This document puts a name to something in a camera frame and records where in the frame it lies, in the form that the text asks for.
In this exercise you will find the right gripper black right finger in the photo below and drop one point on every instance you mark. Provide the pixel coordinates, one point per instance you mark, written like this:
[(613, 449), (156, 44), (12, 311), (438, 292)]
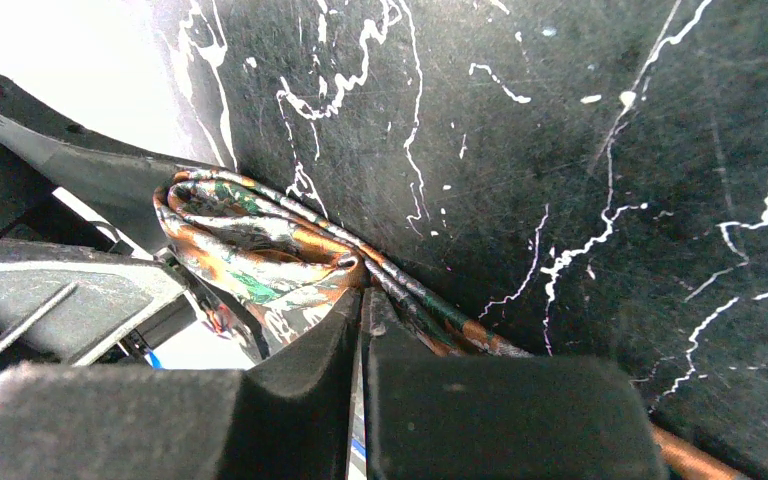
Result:
[(487, 417)]

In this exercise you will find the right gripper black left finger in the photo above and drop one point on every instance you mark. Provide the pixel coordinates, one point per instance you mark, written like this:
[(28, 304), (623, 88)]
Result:
[(286, 418)]

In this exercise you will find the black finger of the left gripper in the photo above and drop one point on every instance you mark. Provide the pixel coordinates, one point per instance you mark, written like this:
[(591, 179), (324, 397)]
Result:
[(115, 179), (74, 302)]

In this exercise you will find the orange grey patterned tie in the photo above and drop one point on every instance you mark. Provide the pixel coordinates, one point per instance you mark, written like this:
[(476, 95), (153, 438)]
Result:
[(282, 265)]

